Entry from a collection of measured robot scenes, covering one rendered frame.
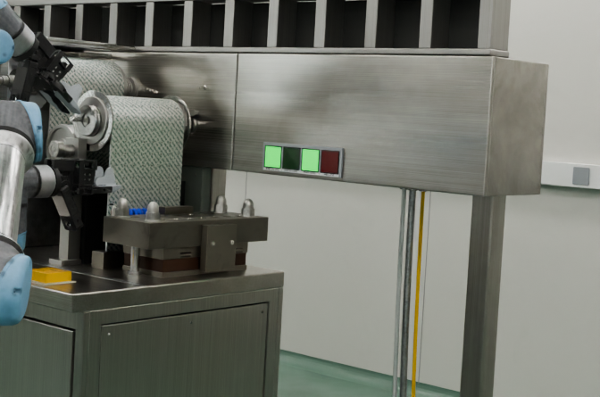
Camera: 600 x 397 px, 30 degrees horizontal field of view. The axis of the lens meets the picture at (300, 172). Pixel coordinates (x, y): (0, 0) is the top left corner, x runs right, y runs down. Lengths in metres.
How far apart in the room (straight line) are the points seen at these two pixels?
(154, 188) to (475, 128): 0.85
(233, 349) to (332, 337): 3.00
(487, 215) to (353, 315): 3.05
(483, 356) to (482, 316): 0.09
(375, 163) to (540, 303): 2.55
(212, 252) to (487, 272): 0.64
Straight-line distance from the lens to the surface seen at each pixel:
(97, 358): 2.43
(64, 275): 2.49
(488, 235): 2.59
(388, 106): 2.55
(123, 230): 2.61
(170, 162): 2.84
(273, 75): 2.77
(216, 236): 2.67
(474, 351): 2.64
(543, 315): 5.02
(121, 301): 2.44
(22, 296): 1.87
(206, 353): 2.65
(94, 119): 2.71
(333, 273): 5.65
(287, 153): 2.72
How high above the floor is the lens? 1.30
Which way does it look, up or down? 3 degrees down
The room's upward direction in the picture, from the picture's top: 3 degrees clockwise
